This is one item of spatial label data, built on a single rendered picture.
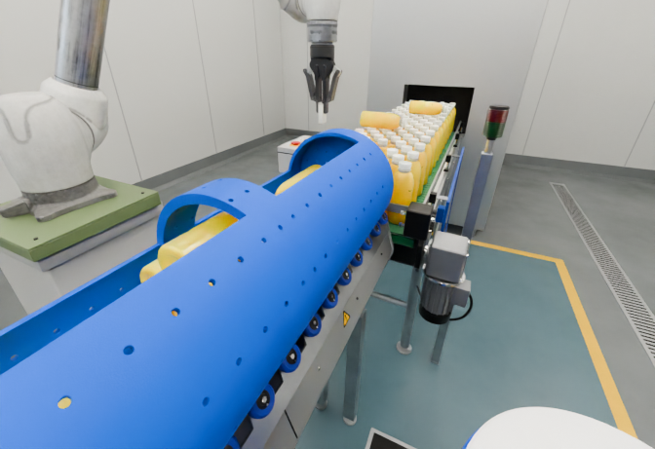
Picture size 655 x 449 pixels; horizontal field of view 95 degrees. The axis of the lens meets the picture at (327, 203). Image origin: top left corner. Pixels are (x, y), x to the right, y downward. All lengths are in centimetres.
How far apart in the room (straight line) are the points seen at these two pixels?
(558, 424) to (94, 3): 124
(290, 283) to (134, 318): 17
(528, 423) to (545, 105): 477
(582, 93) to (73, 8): 497
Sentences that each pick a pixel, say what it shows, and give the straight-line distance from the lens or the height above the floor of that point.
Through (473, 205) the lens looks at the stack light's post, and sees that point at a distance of 126.
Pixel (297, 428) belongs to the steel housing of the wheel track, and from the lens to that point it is 62.
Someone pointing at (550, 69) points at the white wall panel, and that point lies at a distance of 504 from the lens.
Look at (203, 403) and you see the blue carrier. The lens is 33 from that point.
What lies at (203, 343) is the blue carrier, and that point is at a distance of 31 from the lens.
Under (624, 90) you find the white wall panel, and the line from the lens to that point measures 525.
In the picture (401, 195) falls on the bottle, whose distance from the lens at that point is 97.
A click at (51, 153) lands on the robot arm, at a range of 97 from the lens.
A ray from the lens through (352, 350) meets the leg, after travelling 120.
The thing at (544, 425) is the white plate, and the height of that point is 104.
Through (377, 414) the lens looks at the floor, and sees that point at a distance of 161.
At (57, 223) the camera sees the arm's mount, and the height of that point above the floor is 104.
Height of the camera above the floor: 140
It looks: 26 degrees down
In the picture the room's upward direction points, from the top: 1 degrees clockwise
